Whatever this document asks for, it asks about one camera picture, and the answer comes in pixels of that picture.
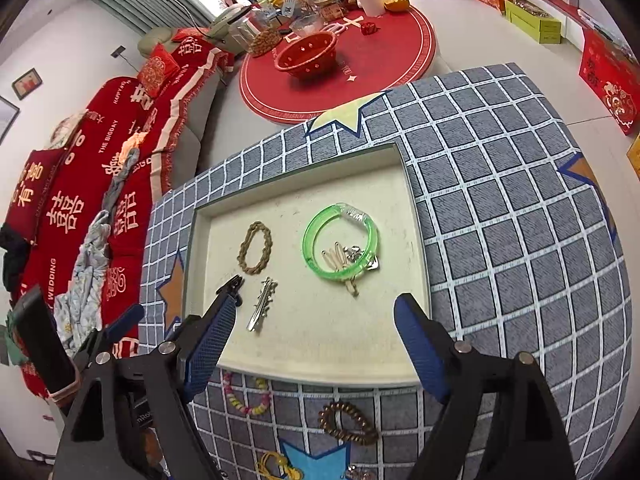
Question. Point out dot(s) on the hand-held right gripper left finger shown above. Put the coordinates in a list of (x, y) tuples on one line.
[(207, 345)]

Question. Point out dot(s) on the grey blue blanket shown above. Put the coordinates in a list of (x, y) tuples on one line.
[(85, 270)]

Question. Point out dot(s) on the dark picture frame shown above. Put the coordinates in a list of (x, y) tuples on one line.
[(6, 117)]

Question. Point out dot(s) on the small red picture frame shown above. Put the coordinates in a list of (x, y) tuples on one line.
[(26, 83)]

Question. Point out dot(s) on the green translucent bangle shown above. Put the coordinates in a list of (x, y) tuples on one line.
[(309, 247)]

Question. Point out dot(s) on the green crate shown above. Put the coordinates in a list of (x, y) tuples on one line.
[(530, 22)]

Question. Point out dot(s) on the small red box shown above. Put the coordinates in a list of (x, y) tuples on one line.
[(370, 27)]

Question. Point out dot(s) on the clear jar with nuts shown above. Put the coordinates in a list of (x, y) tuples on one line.
[(265, 40)]

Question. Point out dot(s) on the orange bowl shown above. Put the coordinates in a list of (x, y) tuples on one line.
[(397, 4)]

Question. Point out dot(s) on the small red cushion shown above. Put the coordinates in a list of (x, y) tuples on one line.
[(187, 40)]

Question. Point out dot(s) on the red covered sofa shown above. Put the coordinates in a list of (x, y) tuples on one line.
[(145, 105)]

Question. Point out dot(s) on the black hair clip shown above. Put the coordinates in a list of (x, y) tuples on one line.
[(232, 285)]

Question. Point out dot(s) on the silver hair clip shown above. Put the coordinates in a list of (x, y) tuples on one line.
[(260, 310)]

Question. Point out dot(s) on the dark cloth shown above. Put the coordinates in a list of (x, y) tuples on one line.
[(12, 260)]

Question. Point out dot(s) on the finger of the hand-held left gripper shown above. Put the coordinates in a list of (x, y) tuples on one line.
[(45, 335), (125, 320)]

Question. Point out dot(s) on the grey cream cloth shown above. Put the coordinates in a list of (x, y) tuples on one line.
[(120, 180)]

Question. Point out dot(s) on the white paper roll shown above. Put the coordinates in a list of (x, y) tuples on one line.
[(370, 2)]

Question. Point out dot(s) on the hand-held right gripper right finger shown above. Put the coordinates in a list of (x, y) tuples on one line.
[(420, 350)]

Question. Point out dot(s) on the red patterned cushion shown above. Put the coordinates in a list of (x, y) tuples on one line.
[(157, 70)]

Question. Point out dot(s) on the large red gift box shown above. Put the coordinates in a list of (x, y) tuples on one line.
[(607, 80)]

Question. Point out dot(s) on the yellow knot charm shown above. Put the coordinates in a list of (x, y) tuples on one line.
[(272, 462)]

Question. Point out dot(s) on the cream rabbit hair clip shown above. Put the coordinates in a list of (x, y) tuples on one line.
[(352, 287)]

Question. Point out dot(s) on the red lettered pillow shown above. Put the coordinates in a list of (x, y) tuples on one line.
[(35, 185)]

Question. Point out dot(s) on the grey shallow cardboard box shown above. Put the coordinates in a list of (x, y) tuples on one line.
[(310, 330)]

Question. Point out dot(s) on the red round rug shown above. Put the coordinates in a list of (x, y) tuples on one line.
[(390, 60)]

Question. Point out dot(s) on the red colander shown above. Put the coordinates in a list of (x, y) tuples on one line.
[(305, 57)]

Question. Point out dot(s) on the beige armchair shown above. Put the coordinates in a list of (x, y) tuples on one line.
[(225, 17)]

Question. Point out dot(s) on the silver heart pendant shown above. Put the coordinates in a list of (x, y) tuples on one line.
[(370, 262), (357, 474)]

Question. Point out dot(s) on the grey checked star cloth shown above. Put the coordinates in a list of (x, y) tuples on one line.
[(500, 210)]

